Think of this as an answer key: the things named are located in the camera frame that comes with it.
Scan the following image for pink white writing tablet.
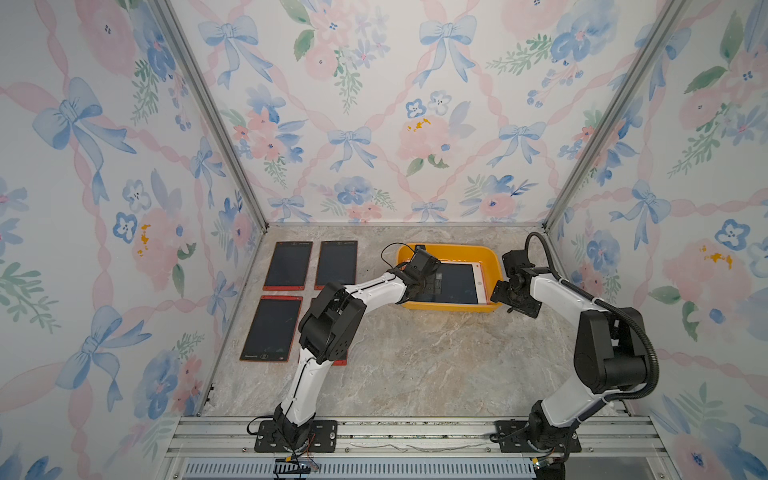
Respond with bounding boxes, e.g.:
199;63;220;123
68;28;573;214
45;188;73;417
416;262;487;305

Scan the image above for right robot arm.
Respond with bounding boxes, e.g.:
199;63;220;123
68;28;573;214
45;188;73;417
490;271;660;453

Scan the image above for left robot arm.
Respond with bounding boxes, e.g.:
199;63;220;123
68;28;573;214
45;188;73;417
273;248;441;452

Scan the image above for yellow plastic storage box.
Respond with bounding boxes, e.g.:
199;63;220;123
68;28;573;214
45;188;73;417
396;244;503;313

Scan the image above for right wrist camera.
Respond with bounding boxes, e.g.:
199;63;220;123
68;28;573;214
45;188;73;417
502;249;535;278

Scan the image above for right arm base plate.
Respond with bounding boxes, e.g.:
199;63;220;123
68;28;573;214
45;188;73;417
489;419;582;454

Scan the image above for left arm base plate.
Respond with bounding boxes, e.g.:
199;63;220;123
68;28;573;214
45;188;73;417
254;420;338;454

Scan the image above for aluminium front rail frame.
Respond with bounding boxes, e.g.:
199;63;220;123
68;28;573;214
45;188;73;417
155;416;682;479

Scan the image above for right aluminium corner post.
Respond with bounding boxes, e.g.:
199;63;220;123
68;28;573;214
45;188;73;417
541;0;689;233

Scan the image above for aluminium corner post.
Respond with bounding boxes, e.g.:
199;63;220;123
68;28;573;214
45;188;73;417
148;0;268;234
541;0;689;233

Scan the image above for left aluminium corner post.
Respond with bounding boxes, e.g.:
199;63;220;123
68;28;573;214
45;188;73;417
148;0;268;234

